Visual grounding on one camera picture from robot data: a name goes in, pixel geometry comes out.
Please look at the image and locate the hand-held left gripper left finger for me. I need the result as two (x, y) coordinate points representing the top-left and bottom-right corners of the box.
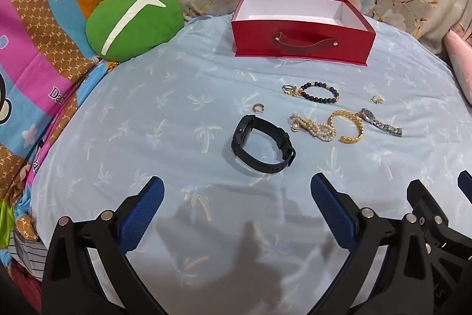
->
(41, 177), (165, 315)

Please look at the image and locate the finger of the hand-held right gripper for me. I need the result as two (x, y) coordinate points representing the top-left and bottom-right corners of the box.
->
(447, 170), (472, 258)
(407, 179), (450, 254)

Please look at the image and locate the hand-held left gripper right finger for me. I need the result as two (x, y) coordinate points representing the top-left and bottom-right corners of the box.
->
(311, 173), (432, 315)

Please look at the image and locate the pearl bracelet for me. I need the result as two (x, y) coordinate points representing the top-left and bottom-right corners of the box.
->
(290, 112), (338, 143)

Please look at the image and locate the gold bangle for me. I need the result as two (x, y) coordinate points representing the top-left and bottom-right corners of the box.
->
(327, 110), (366, 145)

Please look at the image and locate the dark beaded bracelet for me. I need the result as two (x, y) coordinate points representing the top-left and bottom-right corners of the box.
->
(293, 81), (339, 105)

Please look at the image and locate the black wristwatch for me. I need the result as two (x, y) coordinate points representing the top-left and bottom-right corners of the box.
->
(231, 115), (296, 175)

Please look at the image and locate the red gift box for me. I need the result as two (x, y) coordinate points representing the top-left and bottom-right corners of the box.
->
(231, 0), (377, 68)

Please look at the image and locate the light blue palm-print sheet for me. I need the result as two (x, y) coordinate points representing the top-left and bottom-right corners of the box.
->
(27, 14), (472, 315)

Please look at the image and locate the silver metal wristwatch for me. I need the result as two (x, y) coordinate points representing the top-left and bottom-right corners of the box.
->
(357, 107), (403, 137)

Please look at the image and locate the striped cloth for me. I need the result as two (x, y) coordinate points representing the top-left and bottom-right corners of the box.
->
(7, 226), (48, 282)

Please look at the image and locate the pink pillow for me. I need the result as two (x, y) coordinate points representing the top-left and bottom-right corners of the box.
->
(444, 29), (472, 99)

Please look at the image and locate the green round cushion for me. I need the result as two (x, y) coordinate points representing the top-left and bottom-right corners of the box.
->
(86, 0), (184, 62)

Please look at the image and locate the cartoon monkey bedsheet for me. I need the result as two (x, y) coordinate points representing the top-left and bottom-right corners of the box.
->
(0, 0), (155, 264)

